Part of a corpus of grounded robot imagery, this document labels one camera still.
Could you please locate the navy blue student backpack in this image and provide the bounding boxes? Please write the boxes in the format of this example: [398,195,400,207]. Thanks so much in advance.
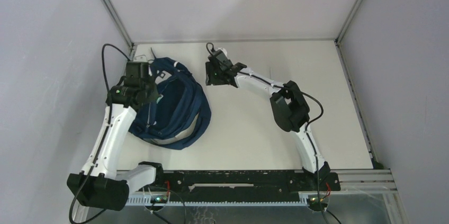
[129,57,212,150]

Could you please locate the teal white glue stick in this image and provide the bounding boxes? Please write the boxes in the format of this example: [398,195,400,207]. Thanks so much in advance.
[156,95,164,103]

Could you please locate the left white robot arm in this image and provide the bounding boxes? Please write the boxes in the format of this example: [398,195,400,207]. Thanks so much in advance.
[67,61,166,211]

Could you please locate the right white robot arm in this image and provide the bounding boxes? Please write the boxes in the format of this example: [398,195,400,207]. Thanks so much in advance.
[205,48,330,190]

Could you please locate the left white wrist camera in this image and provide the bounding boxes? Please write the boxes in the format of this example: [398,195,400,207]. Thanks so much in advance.
[133,55,150,63]

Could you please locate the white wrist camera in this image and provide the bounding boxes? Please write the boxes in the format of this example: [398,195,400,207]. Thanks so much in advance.
[217,48,228,56]
[133,55,150,63]

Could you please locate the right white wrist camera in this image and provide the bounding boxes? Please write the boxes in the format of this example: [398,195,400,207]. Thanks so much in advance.
[217,48,228,56]

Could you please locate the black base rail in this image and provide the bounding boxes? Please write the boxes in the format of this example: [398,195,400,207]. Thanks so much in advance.
[141,169,341,204]

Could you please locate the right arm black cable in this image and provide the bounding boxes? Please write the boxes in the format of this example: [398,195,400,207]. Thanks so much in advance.
[205,42,332,224]

